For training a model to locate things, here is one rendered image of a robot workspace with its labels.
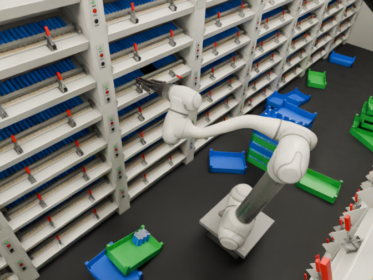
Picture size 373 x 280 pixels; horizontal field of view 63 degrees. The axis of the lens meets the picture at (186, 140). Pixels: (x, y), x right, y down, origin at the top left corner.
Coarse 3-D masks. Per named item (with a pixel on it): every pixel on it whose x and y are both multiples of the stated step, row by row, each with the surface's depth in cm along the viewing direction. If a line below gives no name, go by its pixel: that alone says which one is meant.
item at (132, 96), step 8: (176, 56) 202; (184, 56) 198; (184, 64) 199; (192, 64) 197; (176, 72) 194; (184, 72) 196; (160, 80) 186; (168, 80) 188; (176, 80) 195; (128, 88) 175; (120, 96) 170; (128, 96) 172; (136, 96) 174; (144, 96) 180; (120, 104) 167; (128, 104) 173
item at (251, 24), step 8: (256, 0) 221; (264, 0) 226; (256, 16) 229; (248, 24) 235; (256, 32) 241; (256, 40) 247; (240, 48) 251; (248, 48) 246; (248, 56) 250; (240, 72) 262; (248, 80) 271; (240, 88) 271; (240, 96) 275
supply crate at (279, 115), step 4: (268, 108) 246; (264, 112) 246; (272, 112) 248; (272, 116) 249; (276, 116) 247; (280, 116) 244; (284, 120) 244; (288, 120) 241; (292, 120) 239; (300, 124) 234
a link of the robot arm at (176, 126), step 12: (168, 120) 149; (180, 120) 147; (228, 120) 146; (240, 120) 144; (252, 120) 142; (264, 120) 141; (276, 120) 141; (168, 132) 149; (180, 132) 148; (192, 132) 149; (204, 132) 148; (216, 132) 147; (264, 132) 142; (276, 132) 139
